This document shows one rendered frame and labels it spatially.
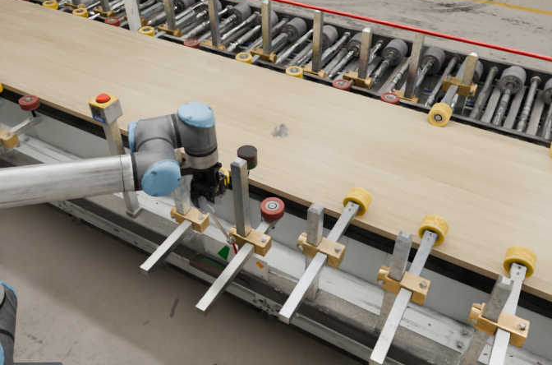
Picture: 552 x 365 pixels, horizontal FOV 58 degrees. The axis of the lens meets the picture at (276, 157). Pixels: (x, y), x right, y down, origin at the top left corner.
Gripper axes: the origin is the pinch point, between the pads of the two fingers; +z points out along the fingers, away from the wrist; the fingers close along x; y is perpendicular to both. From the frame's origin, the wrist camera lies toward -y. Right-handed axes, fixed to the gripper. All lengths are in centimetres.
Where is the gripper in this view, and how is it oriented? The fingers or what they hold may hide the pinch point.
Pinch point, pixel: (204, 208)
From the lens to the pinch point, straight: 152.9
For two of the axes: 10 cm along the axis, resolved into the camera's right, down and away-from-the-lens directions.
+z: 0.1, 7.7, 6.4
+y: 8.7, 3.1, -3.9
